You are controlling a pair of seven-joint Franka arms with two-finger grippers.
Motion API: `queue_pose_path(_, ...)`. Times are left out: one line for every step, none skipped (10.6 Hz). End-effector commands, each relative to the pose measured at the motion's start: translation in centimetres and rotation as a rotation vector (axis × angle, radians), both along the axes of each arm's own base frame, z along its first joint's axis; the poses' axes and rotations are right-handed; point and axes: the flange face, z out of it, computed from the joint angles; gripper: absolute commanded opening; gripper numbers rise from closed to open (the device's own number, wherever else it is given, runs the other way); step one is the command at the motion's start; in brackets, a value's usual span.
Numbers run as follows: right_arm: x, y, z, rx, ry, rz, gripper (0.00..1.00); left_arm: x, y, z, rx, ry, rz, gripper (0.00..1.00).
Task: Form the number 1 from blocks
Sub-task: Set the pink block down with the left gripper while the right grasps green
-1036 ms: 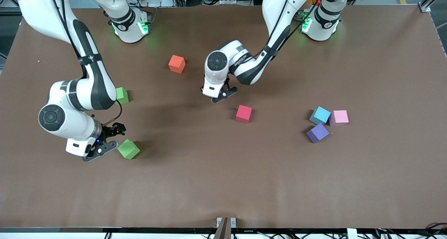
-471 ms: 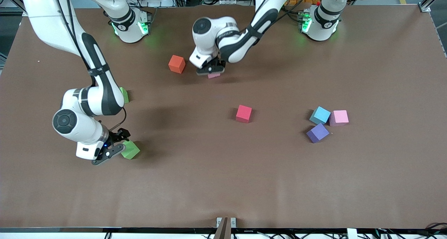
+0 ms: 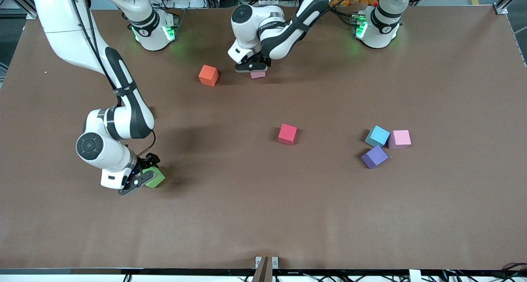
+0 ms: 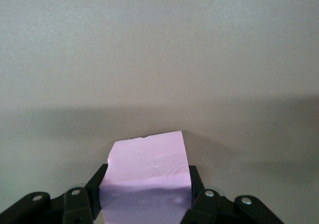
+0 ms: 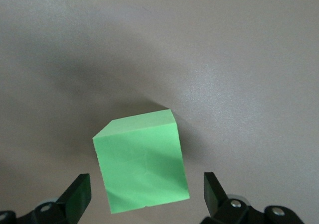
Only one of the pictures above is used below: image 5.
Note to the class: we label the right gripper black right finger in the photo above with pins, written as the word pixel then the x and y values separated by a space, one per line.
pixel 219 206

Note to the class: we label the green foam block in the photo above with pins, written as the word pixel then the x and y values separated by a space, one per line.
pixel 142 164

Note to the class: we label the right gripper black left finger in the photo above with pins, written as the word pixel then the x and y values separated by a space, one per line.
pixel 74 201

